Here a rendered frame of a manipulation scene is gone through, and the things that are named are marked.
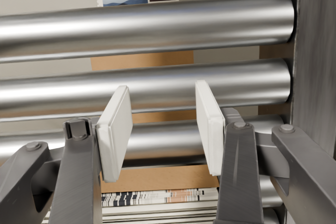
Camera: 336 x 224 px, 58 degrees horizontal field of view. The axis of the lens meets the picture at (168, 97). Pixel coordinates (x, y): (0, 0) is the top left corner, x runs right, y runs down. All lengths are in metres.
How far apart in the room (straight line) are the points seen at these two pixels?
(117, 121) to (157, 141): 0.18
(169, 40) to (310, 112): 0.16
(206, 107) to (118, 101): 0.05
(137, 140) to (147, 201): 0.07
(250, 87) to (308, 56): 0.06
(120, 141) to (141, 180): 0.15
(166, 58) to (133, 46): 0.81
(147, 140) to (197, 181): 0.07
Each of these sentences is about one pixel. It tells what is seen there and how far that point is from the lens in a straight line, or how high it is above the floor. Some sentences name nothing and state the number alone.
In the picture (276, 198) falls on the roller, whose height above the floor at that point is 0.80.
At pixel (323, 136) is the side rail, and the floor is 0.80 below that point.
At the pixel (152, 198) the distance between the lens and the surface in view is 0.29.
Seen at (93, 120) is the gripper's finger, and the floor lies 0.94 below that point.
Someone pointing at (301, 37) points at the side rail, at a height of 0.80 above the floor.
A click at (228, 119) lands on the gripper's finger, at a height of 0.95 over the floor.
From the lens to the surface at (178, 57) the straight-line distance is 1.11.
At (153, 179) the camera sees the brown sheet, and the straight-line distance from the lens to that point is 0.31.
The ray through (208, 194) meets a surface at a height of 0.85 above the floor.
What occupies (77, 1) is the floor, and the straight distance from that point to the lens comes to 1.14.
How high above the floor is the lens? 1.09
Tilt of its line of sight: 72 degrees down
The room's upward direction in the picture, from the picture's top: 179 degrees clockwise
